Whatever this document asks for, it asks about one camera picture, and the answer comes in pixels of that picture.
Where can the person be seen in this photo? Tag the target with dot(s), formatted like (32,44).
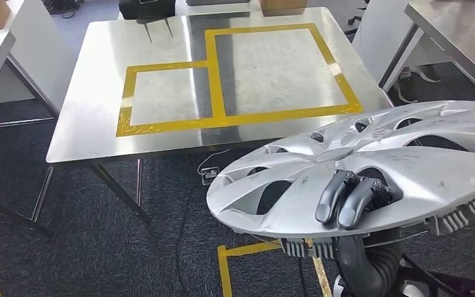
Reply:
(422,76)

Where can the steel table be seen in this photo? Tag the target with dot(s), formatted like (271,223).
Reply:
(458,32)

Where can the black office chair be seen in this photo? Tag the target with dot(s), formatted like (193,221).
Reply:
(354,22)

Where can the white desk with steel frame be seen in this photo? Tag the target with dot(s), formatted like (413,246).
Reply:
(41,53)

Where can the white cabinet panel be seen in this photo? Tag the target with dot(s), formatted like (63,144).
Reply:
(377,24)

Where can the silver wheel hubcap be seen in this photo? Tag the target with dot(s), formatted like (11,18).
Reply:
(405,192)

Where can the metal floor socket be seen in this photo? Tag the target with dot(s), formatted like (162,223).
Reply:
(209,175)

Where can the grey flat case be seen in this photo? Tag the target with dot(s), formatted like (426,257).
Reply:
(217,2)

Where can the steel workbench with yellow tape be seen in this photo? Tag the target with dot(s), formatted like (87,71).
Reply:
(98,102)

